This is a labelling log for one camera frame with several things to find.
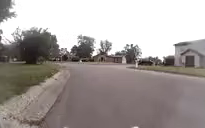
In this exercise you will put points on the low brown house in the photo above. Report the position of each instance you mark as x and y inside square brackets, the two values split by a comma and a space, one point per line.
[108, 58]

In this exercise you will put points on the pale two-storey house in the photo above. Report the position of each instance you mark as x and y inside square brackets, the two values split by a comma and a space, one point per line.
[196, 53]

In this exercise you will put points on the grey asphalt road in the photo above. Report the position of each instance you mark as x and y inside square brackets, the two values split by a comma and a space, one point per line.
[123, 96]

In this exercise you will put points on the round dark tree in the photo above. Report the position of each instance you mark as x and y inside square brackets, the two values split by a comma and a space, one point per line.
[132, 51]

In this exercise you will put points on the green grass lawn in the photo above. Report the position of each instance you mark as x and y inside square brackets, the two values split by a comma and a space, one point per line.
[13, 78]

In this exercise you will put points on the large dark green tree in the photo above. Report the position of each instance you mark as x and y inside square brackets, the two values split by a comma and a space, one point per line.
[35, 45]

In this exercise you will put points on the grass verge strip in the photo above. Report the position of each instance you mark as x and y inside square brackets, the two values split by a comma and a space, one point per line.
[180, 70]

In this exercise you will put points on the small dark building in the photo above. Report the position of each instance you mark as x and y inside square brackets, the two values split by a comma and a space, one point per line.
[169, 60]

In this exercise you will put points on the tall dark tree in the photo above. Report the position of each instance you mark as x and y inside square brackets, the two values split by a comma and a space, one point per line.
[84, 46]

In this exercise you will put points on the dark parked vehicle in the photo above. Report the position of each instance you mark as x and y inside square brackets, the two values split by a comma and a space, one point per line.
[145, 62]

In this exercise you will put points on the pale concrete kerb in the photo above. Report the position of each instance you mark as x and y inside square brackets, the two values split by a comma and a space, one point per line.
[36, 100]

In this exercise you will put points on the thin bare-topped tree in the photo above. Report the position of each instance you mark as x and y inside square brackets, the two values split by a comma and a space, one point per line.
[105, 46]

